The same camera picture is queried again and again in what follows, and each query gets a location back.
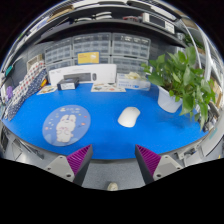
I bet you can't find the yellow and blue box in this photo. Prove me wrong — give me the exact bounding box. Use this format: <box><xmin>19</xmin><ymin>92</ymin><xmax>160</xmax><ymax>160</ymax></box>
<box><xmin>77</xmin><ymin>51</ymin><xmax>101</xmax><ymax>65</ymax></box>

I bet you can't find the round blue rabbit mouse pad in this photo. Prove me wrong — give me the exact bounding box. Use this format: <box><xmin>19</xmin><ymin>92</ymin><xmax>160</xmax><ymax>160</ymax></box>
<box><xmin>41</xmin><ymin>104</ymin><xmax>92</xmax><ymax>148</ymax></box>

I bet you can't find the long white keyboard box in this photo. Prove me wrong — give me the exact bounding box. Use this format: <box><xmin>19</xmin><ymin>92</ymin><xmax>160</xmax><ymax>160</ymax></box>
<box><xmin>48</xmin><ymin>63</ymin><xmax>118</xmax><ymax>87</ymax></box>

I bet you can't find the green plant in white pot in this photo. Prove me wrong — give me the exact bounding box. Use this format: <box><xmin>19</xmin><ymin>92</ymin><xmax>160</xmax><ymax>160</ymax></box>
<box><xmin>141</xmin><ymin>45</ymin><xmax>217</xmax><ymax>131</ymax></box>

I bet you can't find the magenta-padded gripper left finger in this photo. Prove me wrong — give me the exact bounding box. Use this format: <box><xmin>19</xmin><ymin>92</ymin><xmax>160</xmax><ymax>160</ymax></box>
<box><xmin>44</xmin><ymin>143</ymin><xmax>94</xmax><ymax>187</ymax></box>

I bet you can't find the white rimmed beige frame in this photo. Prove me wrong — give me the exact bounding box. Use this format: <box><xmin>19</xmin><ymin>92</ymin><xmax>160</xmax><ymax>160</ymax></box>
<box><xmin>27</xmin><ymin>54</ymin><xmax>44</xmax><ymax>72</ymax></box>

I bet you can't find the white and blue glove box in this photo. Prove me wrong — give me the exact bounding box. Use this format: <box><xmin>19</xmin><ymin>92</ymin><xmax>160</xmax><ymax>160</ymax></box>
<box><xmin>115</xmin><ymin>71</ymin><xmax>152</xmax><ymax>92</ymax></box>

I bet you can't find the white computer mouse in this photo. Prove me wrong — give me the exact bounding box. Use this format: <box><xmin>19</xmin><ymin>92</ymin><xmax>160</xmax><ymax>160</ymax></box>
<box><xmin>117</xmin><ymin>106</ymin><xmax>141</xmax><ymax>129</ymax></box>

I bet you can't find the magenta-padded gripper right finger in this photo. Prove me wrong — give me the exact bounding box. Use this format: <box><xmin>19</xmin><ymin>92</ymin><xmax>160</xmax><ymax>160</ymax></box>
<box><xmin>134</xmin><ymin>143</ymin><xmax>184</xmax><ymax>186</ymax></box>

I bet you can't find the purple toy figure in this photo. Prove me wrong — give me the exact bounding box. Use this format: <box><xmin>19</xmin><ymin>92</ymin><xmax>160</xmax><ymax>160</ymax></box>
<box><xmin>6</xmin><ymin>85</ymin><xmax>14</xmax><ymax>100</ymax></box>

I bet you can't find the white dotted fabric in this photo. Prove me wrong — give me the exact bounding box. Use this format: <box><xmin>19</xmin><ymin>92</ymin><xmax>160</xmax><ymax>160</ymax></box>
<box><xmin>11</xmin><ymin>60</ymin><xmax>46</xmax><ymax>101</ymax></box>

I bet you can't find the large colourful sticker sheet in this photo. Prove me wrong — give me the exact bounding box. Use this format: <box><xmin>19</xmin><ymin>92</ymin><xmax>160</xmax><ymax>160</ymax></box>
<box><xmin>90</xmin><ymin>82</ymin><xmax>127</xmax><ymax>93</ymax></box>

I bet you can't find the small colourful sticker sheet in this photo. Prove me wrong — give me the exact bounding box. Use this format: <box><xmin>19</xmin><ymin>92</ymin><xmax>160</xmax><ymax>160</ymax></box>
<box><xmin>36</xmin><ymin>84</ymin><xmax>59</xmax><ymax>96</ymax></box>

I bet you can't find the navy polka-dot fabric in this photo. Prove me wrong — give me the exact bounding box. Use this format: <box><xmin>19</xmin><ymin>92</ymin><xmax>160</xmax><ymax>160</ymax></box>
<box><xmin>6</xmin><ymin>68</ymin><xmax>48</xmax><ymax>122</ymax></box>

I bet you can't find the dark wall shelf unit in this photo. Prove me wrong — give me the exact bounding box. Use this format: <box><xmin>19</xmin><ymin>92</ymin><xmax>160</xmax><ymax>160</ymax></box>
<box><xmin>23</xmin><ymin>0</ymin><xmax>201</xmax><ymax>48</ymax></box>

